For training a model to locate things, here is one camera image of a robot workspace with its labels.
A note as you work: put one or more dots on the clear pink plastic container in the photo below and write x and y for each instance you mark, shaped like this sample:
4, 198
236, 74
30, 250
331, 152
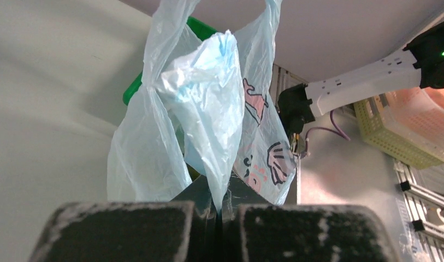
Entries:
417, 115

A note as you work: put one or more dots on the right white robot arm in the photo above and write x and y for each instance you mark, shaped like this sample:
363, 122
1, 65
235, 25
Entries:
419, 64

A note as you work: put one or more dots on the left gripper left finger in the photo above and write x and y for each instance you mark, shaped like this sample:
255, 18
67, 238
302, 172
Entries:
182, 229

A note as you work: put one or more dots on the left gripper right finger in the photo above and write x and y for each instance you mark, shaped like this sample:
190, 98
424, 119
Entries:
256, 230

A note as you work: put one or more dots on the yellow plastic basket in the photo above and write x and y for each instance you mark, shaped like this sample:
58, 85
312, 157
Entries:
382, 128

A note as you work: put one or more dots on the light blue plastic bag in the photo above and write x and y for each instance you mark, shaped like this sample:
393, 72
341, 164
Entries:
205, 104

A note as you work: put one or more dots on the green fake grapes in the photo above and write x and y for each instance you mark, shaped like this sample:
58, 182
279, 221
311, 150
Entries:
191, 170

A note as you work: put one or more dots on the green plastic tray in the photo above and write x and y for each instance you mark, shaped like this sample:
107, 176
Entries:
200, 29

